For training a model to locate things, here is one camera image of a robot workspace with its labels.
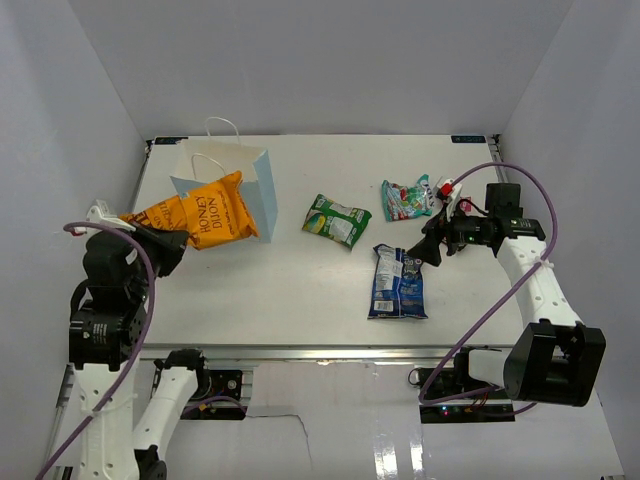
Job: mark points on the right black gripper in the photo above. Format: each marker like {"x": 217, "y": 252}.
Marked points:
{"x": 428, "y": 250}

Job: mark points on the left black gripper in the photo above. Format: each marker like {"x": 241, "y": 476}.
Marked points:
{"x": 172, "y": 243}

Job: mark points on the orange potato chips bag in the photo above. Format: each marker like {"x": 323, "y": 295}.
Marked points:
{"x": 212, "y": 214}

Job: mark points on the green snack bag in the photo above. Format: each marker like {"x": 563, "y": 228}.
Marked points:
{"x": 329, "y": 219}

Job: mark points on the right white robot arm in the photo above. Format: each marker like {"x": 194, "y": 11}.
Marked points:
{"x": 557, "y": 357}

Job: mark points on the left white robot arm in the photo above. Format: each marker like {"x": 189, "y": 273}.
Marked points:
{"x": 111, "y": 312}

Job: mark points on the blue snack bag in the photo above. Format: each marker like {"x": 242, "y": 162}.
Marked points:
{"x": 398, "y": 287}

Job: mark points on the teal candy bag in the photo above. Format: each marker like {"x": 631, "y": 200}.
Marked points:
{"x": 401, "y": 202}

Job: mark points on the light blue paper bag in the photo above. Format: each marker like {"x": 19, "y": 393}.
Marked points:
{"x": 204, "y": 159}

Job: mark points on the small red candy packet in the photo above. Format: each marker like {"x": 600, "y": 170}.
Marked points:
{"x": 465, "y": 205}

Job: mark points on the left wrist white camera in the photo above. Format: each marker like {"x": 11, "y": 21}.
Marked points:
{"x": 101, "y": 213}

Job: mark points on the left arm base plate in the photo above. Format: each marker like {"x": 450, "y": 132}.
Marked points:
{"x": 217, "y": 388}

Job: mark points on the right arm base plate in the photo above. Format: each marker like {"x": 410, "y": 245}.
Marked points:
{"x": 491, "y": 407}

